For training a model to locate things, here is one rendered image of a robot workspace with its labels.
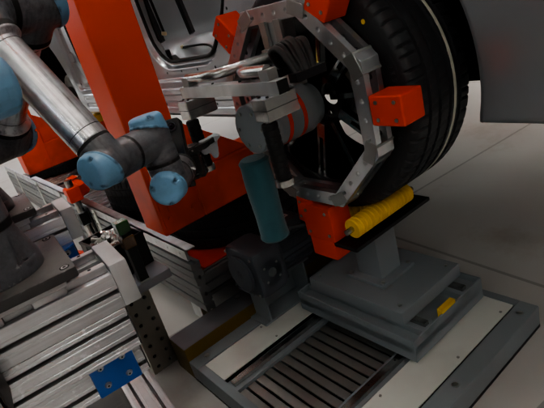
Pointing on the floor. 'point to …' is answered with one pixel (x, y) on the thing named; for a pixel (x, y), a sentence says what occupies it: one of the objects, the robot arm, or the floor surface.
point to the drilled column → (151, 333)
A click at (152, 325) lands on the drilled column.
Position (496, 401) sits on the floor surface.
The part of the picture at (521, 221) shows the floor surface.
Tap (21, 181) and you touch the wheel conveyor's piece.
